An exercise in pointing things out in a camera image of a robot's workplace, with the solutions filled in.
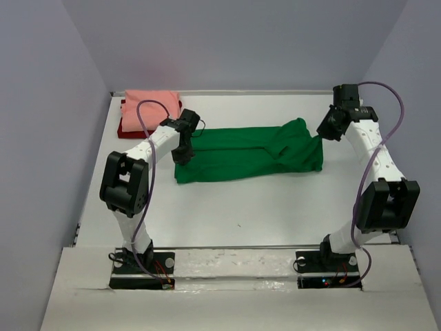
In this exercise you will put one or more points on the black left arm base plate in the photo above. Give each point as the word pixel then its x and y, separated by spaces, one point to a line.
pixel 126 274

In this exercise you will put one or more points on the green t-shirt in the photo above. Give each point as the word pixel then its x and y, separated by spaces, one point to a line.
pixel 229 154

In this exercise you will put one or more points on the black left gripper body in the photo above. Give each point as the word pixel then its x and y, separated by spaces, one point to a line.
pixel 183 154

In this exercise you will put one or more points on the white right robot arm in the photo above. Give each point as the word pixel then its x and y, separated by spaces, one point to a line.
pixel 385 198

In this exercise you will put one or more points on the dark red folded t-shirt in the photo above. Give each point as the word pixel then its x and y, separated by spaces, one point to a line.
pixel 135 134

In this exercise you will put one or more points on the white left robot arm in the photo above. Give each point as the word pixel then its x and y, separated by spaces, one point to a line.
pixel 128 182

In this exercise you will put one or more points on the pink folded t-shirt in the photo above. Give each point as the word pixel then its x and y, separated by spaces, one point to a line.
pixel 164 104

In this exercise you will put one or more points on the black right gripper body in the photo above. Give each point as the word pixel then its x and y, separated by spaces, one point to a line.
pixel 328 129

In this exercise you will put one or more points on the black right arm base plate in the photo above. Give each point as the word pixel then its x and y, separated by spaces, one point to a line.
pixel 316 273

